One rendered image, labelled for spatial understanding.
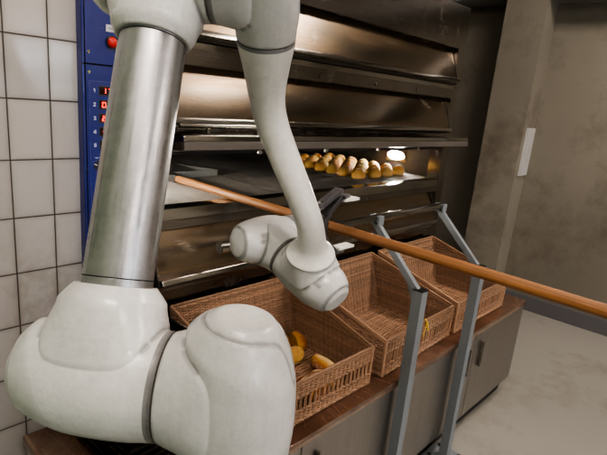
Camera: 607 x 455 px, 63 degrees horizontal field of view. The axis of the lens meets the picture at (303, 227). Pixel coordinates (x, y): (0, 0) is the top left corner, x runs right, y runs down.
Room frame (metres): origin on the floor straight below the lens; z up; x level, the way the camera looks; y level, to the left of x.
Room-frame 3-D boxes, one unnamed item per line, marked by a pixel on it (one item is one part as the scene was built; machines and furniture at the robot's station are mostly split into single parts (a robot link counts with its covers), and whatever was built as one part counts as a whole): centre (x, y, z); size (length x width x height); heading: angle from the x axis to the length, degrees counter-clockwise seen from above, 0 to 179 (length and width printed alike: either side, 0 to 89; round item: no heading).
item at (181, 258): (2.18, -0.13, 1.02); 1.79 x 0.11 x 0.19; 138
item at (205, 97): (2.18, -0.13, 1.54); 1.79 x 0.11 x 0.19; 138
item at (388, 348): (2.02, -0.35, 0.72); 0.56 x 0.49 x 0.28; 139
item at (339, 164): (2.91, -0.20, 1.21); 0.61 x 0.48 x 0.06; 48
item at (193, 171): (2.18, 0.73, 1.20); 0.55 x 0.36 x 0.03; 139
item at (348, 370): (1.57, 0.07, 0.72); 0.56 x 0.49 x 0.28; 137
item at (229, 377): (0.62, 0.08, 1.17); 0.18 x 0.16 x 0.22; 88
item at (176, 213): (2.20, -0.11, 1.16); 1.80 x 0.06 x 0.04; 138
